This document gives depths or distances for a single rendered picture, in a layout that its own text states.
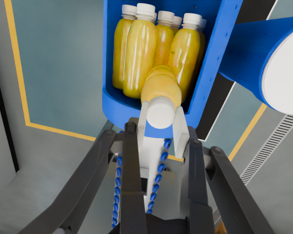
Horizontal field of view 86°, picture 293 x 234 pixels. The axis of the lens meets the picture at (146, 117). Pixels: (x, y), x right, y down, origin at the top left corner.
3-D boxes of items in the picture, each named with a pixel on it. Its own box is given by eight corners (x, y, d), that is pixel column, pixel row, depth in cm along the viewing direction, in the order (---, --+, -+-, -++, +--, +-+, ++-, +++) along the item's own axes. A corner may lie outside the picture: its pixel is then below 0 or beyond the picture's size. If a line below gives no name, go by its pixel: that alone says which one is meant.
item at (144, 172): (130, 169, 82) (124, 195, 69) (130, 163, 81) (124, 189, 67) (148, 172, 82) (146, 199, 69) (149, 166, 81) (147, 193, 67)
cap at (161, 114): (149, 95, 21) (148, 100, 20) (177, 100, 21) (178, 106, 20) (145, 120, 23) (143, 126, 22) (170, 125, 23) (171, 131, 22)
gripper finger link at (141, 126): (141, 152, 16) (134, 152, 16) (145, 120, 22) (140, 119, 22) (145, 128, 15) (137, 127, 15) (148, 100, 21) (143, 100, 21)
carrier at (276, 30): (193, 38, 120) (204, 72, 131) (250, 46, 43) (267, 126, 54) (231, 18, 112) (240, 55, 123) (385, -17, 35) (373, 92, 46)
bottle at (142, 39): (153, 97, 43) (167, 18, 34) (133, 101, 38) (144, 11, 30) (136, 88, 47) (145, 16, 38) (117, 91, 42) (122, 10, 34)
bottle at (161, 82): (149, 61, 37) (139, 82, 20) (179, 66, 37) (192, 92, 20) (145, 89, 40) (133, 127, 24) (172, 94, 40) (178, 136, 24)
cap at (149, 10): (157, 17, 34) (159, 7, 33) (144, 14, 32) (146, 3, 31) (145, 16, 36) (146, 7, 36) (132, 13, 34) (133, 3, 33)
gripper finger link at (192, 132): (190, 153, 14) (224, 160, 13) (183, 124, 18) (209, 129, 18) (185, 166, 14) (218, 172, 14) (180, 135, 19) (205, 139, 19)
